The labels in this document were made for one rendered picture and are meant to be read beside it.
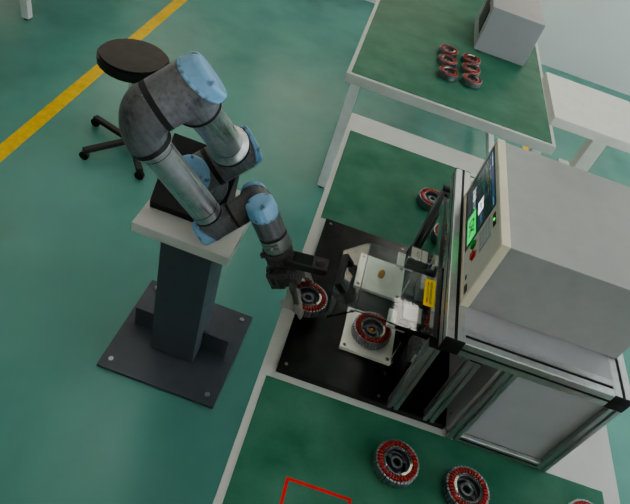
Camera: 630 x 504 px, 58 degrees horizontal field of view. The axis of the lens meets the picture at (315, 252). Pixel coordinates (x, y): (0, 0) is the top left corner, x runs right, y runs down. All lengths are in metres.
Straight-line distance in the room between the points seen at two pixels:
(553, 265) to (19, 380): 1.87
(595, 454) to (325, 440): 0.78
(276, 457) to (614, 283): 0.84
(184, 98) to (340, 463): 0.91
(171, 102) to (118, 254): 1.61
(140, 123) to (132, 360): 1.33
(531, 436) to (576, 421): 0.13
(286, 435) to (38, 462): 1.03
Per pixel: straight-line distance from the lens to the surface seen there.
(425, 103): 2.94
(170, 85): 1.22
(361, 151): 2.37
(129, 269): 2.68
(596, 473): 1.81
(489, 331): 1.35
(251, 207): 1.39
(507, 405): 1.49
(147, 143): 1.26
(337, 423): 1.50
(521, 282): 1.31
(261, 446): 1.42
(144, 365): 2.37
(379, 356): 1.61
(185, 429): 2.26
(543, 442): 1.62
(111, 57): 2.99
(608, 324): 1.43
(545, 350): 1.40
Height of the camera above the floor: 2.02
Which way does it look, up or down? 43 degrees down
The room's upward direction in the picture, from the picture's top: 20 degrees clockwise
